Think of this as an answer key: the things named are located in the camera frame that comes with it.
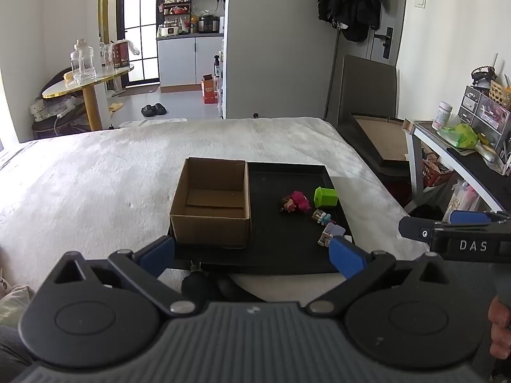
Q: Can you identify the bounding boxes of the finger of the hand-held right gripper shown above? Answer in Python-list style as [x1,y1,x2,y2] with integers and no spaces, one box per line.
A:
[398,215,445,244]
[449,210,511,226]

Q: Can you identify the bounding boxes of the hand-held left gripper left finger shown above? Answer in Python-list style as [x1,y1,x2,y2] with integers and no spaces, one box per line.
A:
[50,235,198,319]

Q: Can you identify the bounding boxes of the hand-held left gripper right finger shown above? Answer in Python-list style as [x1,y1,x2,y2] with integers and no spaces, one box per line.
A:
[305,235,454,317]

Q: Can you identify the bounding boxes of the grey cube cat toy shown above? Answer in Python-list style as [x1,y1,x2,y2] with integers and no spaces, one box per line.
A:
[317,222,347,247]

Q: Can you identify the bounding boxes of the small blue toy figure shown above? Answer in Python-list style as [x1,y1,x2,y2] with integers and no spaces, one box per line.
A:
[311,208,338,226]

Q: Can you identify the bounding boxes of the brown cardboard box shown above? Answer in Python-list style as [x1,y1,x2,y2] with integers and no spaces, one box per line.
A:
[170,157,253,249]

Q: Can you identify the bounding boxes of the green house-shaped toy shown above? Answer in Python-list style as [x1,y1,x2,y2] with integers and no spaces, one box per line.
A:
[314,187,339,208]

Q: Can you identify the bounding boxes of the black tray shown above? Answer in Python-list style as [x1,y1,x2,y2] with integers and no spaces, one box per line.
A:
[168,161,354,276]

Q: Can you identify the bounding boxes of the pink-haired doll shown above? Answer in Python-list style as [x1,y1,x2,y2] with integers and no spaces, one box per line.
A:
[279,191,312,214]

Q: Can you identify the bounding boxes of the person's right hand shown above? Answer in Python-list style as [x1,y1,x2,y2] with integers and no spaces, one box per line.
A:
[488,297,511,361]

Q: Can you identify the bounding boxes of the black rounded object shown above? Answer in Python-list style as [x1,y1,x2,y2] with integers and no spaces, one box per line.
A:
[181,261,248,304]

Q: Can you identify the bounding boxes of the red basket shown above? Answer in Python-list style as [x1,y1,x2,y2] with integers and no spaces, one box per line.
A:
[422,154,454,187]

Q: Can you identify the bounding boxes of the white desk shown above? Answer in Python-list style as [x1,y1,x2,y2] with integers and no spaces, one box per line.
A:
[403,119,511,216]

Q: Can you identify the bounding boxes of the green plastic bag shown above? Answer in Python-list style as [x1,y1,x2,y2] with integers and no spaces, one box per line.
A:
[437,123,478,149]

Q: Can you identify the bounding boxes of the clear drawer organiser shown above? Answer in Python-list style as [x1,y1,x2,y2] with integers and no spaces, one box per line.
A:
[457,85,511,148]

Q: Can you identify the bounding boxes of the white canister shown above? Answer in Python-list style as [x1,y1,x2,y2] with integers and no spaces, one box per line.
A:
[432,101,454,130]

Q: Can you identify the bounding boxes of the wicker basket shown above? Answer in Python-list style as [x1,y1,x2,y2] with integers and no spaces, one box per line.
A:
[489,80,511,109]

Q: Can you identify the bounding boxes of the white floor towel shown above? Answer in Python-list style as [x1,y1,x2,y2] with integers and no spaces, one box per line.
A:
[120,116,188,128]

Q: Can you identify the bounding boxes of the dark grey panel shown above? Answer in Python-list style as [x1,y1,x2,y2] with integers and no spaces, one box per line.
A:
[324,55,398,132]

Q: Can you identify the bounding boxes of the pale printed cloth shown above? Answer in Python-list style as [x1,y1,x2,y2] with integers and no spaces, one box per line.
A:
[0,247,34,320]

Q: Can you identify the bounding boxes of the dark brown chest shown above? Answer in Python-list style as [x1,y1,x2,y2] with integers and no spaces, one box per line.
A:
[31,104,90,140]

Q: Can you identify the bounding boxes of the grey doormat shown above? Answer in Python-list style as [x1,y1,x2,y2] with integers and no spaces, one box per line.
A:
[116,84,161,96]

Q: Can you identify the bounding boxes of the red carton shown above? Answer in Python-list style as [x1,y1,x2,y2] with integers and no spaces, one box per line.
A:
[201,74,218,104]

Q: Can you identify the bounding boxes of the white power strip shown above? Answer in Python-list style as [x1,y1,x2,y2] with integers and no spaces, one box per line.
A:
[30,96,76,122]

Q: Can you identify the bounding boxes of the round gold-rimmed table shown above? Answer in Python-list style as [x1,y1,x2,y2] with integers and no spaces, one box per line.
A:
[42,64,134,131]

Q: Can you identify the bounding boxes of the white kitchen base cabinet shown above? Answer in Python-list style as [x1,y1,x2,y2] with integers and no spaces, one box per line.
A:
[156,34,224,87]

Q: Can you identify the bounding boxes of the large clear glass jar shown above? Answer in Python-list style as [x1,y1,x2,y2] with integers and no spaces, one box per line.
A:
[70,39,97,84]

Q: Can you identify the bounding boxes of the grey door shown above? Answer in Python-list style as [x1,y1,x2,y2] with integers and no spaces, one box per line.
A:
[365,0,408,64]

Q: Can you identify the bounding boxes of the black framed glass door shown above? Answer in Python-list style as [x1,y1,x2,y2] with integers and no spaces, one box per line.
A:
[117,0,161,86]

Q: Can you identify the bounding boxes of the black rice cooker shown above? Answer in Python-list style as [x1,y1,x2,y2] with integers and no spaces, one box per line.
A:
[198,15,219,34]

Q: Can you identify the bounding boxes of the black jacket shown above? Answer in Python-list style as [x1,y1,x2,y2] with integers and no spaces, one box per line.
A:
[316,0,382,42]

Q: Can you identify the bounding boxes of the kitchen spice rack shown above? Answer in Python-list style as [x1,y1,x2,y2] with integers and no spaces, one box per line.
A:
[163,2,191,17]

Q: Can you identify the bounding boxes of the black door handle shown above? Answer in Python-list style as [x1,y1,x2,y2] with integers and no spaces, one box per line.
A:
[377,27,394,58]

